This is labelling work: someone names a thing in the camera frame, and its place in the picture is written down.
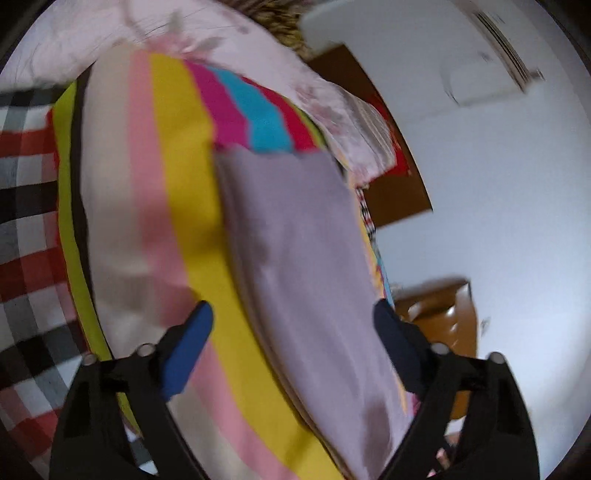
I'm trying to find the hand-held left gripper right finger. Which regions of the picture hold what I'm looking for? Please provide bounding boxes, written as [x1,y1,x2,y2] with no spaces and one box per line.
[373,299,541,480]

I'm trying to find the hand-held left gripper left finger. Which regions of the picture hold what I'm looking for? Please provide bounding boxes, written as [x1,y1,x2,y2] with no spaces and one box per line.
[48,300,214,480]

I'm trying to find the purple pants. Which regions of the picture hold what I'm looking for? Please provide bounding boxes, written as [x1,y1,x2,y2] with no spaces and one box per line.
[215,145,426,480]

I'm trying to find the large glossy wooden headboard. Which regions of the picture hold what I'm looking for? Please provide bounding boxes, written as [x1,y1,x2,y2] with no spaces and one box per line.
[392,277,478,421]

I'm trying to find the small checked cloth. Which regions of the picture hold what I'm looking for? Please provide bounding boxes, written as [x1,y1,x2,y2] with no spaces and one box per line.
[355,185,377,241]

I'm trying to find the colourful striped blanket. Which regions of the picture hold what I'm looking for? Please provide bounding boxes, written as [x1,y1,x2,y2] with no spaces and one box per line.
[51,44,416,480]

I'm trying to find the dark plain wooden headboard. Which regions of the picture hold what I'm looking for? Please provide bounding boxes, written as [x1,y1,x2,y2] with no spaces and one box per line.
[305,41,435,229]

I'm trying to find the red pillow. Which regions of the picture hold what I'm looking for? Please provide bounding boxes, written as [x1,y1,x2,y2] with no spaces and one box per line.
[388,124,414,178]

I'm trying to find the red black plaid sheet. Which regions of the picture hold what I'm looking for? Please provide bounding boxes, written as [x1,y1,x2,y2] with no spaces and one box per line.
[0,85,158,476]

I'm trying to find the pink zigzag patterned pillow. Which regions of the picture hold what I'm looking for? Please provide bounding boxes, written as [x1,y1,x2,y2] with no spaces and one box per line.
[318,88,398,181]

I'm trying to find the pale pink floral sheet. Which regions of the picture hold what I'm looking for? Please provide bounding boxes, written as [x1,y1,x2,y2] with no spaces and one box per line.
[9,0,361,153]

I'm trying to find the white air conditioner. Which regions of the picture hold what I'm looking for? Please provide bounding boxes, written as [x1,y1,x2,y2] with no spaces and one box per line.
[466,4,548,93]

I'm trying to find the brown yellow fuzzy blanket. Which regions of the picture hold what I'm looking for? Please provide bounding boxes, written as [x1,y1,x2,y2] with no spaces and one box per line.
[231,0,324,61]

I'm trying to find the white air conditioner cable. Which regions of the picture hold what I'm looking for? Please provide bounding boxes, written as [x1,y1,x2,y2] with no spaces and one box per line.
[438,65,522,109]

